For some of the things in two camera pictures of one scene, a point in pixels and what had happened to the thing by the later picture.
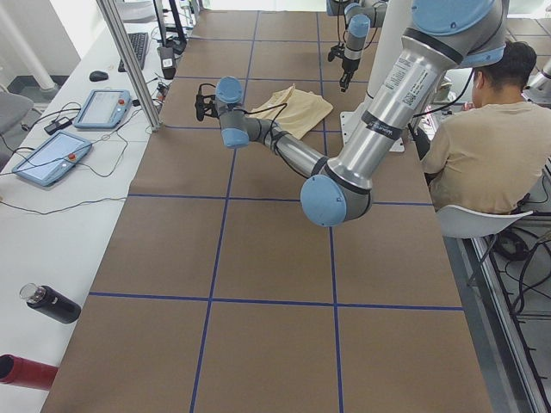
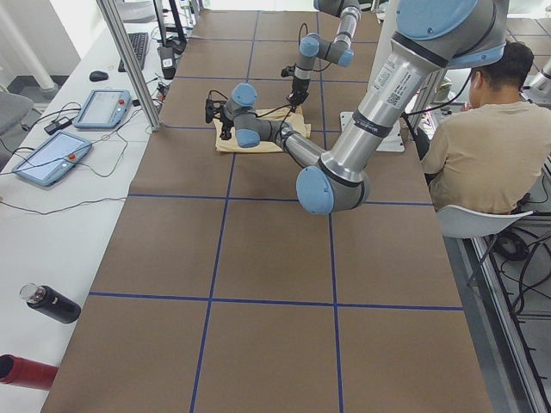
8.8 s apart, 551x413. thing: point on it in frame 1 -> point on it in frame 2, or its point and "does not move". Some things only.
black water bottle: [50, 303] does not move
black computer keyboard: [139, 42] does not move
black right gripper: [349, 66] -> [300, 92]
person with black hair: [494, 153] does not move
